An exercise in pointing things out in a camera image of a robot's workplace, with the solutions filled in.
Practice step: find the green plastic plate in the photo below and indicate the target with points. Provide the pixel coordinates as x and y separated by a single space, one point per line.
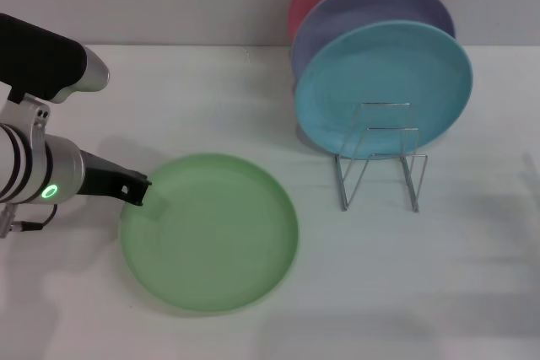
211 242

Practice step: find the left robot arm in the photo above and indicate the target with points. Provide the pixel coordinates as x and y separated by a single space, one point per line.
55 166

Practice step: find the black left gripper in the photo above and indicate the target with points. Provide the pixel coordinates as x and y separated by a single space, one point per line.
101 178

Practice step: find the teal plastic plate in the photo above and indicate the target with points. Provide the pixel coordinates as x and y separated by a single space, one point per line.
379 73

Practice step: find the purple plastic plate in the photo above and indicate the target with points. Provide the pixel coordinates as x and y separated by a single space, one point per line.
363 6

